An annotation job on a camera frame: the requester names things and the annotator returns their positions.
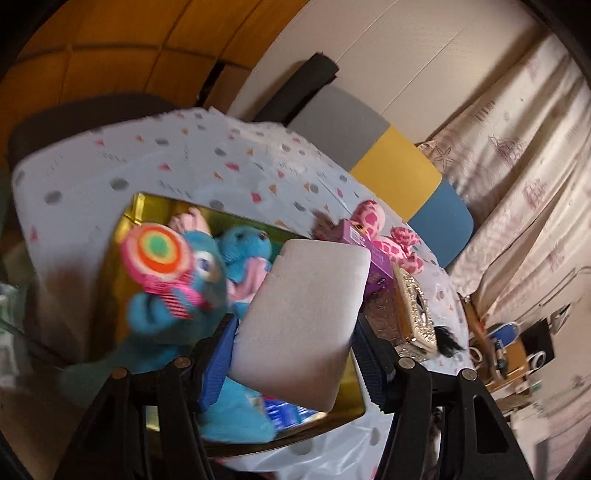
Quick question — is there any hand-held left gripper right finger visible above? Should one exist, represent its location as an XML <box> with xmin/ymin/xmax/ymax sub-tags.
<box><xmin>355</xmin><ymin>318</ymin><xmax>535</xmax><ymax>480</ymax></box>

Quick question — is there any pink patterned curtain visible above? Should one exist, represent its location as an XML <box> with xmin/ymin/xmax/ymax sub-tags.
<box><xmin>416</xmin><ymin>30</ymin><xmax>591</xmax><ymax>467</ymax></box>

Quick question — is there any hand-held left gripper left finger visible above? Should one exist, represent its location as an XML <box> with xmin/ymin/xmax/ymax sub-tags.
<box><xmin>53</xmin><ymin>314</ymin><xmax>239</xmax><ymax>480</ymax></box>

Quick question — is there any ornate gold tissue box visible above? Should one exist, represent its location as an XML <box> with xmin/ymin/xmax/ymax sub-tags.
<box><xmin>364</xmin><ymin>265</ymin><xmax>437</xmax><ymax>361</ymax></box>

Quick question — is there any gold metal tray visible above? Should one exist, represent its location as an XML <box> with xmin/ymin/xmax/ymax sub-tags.
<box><xmin>110</xmin><ymin>191</ymin><xmax>371</xmax><ymax>457</ymax></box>

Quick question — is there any grey yellow blue chair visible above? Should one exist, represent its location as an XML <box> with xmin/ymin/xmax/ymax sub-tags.
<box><xmin>254</xmin><ymin>52</ymin><xmax>474</xmax><ymax>269</ymax></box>

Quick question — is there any dark grey chair seat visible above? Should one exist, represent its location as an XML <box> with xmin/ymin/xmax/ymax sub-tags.
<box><xmin>8</xmin><ymin>92</ymin><xmax>180</xmax><ymax>160</ymax></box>

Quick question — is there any pink towel blue band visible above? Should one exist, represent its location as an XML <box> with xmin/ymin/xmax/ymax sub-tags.
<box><xmin>168</xmin><ymin>207</ymin><xmax>214</xmax><ymax>237</ymax></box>

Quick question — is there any pink spotted plush toy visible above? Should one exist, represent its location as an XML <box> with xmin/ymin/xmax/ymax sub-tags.
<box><xmin>348</xmin><ymin>199</ymin><xmax>426</xmax><ymax>276</ymax></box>

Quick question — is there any patterned plastic tablecloth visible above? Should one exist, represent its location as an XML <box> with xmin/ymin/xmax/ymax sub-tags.
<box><xmin>11</xmin><ymin>107</ymin><xmax>482</xmax><ymax>480</ymax></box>

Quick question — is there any blue plush owl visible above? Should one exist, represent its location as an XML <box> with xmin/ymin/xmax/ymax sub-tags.
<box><xmin>61</xmin><ymin>223</ymin><xmax>279</xmax><ymax>445</ymax></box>

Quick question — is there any wooden wardrobe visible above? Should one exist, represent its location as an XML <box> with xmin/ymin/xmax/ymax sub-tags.
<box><xmin>0</xmin><ymin>0</ymin><xmax>306</xmax><ymax>167</ymax></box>

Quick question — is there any blue plush elephant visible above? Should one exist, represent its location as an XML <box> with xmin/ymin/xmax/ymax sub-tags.
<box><xmin>216</xmin><ymin>226</ymin><xmax>279</xmax><ymax>317</ymax></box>

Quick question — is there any purple cardboard box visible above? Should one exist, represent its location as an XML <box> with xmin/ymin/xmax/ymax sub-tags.
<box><xmin>316</xmin><ymin>219</ymin><xmax>396</xmax><ymax>299</ymax></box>

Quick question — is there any black hair piece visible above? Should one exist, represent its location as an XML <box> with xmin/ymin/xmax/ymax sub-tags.
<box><xmin>431</xmin><ymin>325</ymin><xmax>465</xmax><ymax>359</ymax></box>

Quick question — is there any wooden side table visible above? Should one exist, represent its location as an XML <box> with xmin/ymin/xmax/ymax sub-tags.
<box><xmin>461</xmin><ymin>295</ymin><xmax>555</xmax><ymax>409</ymax></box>

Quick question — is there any white sponge block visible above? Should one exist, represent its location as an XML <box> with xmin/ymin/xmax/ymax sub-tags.
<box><xmin>230</xmin><ymin>237</ymin><xmax>373</xmax><ymax>412</ymax></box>

